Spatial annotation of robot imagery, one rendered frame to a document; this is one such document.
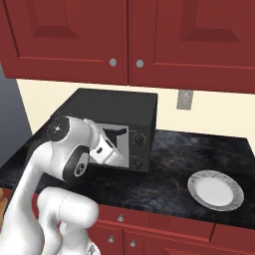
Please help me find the red wall cupboard door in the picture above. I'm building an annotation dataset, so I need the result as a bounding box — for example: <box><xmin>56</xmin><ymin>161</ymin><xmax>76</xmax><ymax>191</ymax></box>
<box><xmin>127</xmin><ymin>0</ymin><xmax>255</xmax><ymax>95</ymax></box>
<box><xmin>0</xmin><ymin>0</ymin><xmax>129</xmax><ymax>86</ymax></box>

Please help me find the grey wall socket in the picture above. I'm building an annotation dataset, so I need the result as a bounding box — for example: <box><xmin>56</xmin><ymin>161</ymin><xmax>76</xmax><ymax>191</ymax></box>
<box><xmin>176</xmin><ymin>89</ymin><xmax>194</xmax><ymax>112</ymax></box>

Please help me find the red base cupboard door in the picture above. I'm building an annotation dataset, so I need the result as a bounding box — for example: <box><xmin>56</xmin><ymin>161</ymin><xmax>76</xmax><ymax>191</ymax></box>
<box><xmin>123</xmin><ymin>228</ymin><xmax>213</xmax><ymax>255</ymax></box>
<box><xmin>87</xmin><ymin>224</ymin><xmax>125</xmax><ymax>255</ymax></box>

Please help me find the grey fridge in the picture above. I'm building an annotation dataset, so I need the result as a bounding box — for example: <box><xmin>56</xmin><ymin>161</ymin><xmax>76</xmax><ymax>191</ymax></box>
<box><xmin>0</xmin><ymin>63</ymin><xmax>34</xmax><ymax>168</ymax></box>

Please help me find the black toaster oven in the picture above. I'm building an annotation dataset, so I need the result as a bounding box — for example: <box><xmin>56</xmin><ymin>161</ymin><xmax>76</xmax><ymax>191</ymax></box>
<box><xmin>49</xmin><ymin>87</ymin><xmax>159</xmax><ymax>173</ymax></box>

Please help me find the black timer knob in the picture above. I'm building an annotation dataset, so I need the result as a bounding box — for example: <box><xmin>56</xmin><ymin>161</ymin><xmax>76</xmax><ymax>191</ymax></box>
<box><xmin>131</xmin><ymin>156</ymin><xmax>146</xmax><ymax>169</ymax></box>

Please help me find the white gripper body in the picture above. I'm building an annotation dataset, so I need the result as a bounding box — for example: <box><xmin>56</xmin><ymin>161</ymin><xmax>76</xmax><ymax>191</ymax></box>
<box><xmin>100</xmin><ymin>140</ymin><xmax>127</xmax><ymax>168</ymax></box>

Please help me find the white plate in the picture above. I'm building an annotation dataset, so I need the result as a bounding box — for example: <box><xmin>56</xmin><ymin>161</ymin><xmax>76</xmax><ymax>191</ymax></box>
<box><xmin>186</xmin><ymin>169</ymin><xmax>245</xmax><ymax>212</ymax></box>

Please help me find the red drawer front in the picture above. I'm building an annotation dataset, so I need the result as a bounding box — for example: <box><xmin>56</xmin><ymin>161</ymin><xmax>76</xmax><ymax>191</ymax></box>
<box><xmin>147</xmin><ymin>212</ymin><xmax>216</xmax><ymax>243</ymax></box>
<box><xmin>210</xmin><ymin>223</ymin><xmax>255</xmax><ymax>255</ymax></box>
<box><xmin>97</xmin><ymin>203</ymin><xmax>151</xmax><ymax>229</ymax></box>

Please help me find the black temperature knob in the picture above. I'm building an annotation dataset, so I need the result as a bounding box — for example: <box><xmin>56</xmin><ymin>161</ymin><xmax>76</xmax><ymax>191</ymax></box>
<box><xmin>132</xmin><ymin>132</ymin><xmax>147</xmax><ymax>146</ymax></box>

